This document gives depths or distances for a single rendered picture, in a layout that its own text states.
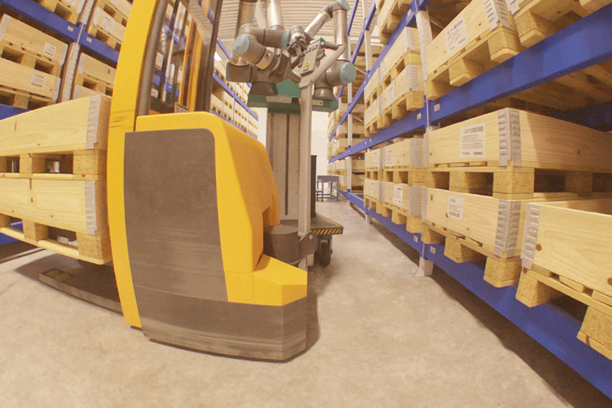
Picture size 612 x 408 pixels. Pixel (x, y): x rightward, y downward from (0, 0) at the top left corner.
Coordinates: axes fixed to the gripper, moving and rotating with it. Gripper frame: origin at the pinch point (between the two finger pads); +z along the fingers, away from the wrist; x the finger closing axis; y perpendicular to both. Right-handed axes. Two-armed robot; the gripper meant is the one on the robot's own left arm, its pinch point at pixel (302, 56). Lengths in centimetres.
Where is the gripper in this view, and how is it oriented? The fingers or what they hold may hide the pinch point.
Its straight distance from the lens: 153.1
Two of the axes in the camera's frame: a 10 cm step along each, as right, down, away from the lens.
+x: 7.1, 2.7, 6.5
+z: 1.4, 8.5, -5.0
